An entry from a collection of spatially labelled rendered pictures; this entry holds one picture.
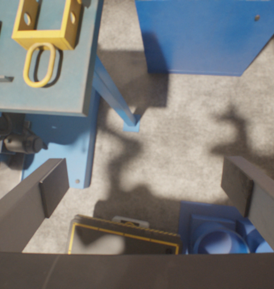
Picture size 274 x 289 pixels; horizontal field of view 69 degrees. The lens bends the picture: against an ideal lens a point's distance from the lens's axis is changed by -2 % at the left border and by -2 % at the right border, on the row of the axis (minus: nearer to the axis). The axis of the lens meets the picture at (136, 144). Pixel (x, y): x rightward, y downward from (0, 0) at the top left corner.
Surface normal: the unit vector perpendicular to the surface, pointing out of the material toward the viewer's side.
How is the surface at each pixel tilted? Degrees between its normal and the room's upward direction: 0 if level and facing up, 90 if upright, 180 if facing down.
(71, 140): 0
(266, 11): 90
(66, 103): 0
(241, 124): 0
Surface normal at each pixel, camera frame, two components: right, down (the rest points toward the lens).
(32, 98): -0.14, -0.12
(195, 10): -0.10, 0.99
